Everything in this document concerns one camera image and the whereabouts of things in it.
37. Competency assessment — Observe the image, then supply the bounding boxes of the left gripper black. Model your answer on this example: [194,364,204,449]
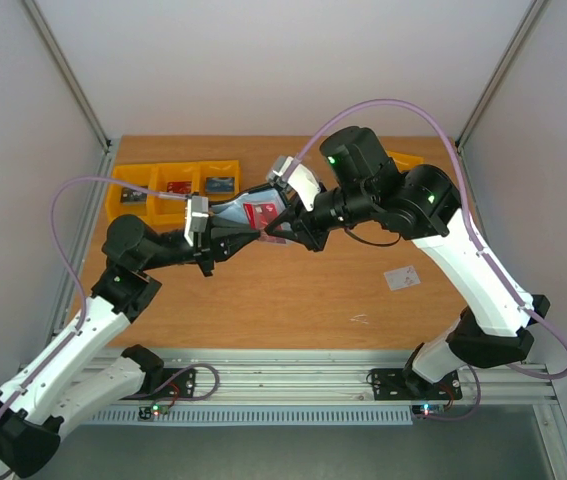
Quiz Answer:
[141,216,261,277]

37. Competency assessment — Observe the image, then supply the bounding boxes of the red credit card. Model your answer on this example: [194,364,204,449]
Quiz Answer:
[166,181,192,194]
[243,202,278,231]

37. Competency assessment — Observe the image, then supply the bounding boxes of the card holder with clear sleeves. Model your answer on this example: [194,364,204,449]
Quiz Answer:
[210,184,290,245]

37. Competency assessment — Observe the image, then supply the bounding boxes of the white card with red pattern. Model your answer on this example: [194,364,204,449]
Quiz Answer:
[384,266,421,291]

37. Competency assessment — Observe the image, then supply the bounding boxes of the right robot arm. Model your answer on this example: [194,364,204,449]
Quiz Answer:
[265,126,549,397]

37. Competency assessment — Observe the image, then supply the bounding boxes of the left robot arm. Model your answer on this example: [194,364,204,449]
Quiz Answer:
[0,214,260,479]

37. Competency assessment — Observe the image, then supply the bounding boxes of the blue credit card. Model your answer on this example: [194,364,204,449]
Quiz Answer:
[204,177,235,194]

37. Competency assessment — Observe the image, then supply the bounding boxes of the black credit card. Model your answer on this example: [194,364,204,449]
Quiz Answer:
[120,187,147,205]

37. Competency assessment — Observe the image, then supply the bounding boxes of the yellow bin right of trio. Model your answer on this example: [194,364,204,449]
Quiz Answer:
[199,160,241,202]

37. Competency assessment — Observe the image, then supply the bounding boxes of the yellow bin middle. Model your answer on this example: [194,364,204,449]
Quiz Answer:
[149,162,201,228]

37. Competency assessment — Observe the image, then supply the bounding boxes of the yellow bin left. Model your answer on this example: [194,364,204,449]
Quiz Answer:
[105,164,154,224]

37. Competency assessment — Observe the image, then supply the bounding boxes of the yellow bin far right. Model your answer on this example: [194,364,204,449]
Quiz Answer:
[386,150,424,172]

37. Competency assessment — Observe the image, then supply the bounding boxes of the left circuit board with LED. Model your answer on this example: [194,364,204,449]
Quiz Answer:
[138,404,170,421]

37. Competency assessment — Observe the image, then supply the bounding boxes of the circuit board with led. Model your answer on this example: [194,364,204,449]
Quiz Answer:
[412,403,446,417]
[138,404,170,421]

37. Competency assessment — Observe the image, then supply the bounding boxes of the right circuit board with LED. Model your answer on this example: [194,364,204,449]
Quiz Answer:
[412,403,446,417]

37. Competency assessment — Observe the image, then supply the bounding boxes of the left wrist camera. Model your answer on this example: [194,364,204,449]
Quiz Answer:
[183,195,209,247]

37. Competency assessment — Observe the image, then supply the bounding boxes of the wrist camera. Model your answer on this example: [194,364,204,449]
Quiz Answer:
[183,195,209,247]
[266,156,322,212]

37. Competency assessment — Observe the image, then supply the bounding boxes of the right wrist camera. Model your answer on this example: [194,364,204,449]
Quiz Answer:
[266,156,322,212]

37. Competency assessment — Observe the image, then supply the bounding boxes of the aluminium rail frame front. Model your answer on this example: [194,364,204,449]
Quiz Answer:
[12,348,559,406]

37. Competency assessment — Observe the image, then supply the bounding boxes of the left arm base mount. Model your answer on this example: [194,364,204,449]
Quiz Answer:
[121,344,197,399]

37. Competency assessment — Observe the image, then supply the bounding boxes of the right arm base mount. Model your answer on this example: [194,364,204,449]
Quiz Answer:
[365,343,463,401]

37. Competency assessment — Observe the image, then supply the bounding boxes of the slotted grey cable duct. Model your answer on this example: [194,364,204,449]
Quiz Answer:
[86,405,412,428]

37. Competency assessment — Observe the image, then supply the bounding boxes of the left aluminium frame post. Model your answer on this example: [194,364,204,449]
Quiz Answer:
[21,0,111,152]

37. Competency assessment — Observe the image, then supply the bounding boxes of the aluminium frame post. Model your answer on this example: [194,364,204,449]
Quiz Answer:
[455,0,550,152]
[21,0,111,152]

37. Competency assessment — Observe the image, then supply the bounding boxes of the right aluminium frame post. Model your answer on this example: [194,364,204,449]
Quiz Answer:
[455,0,550,152]

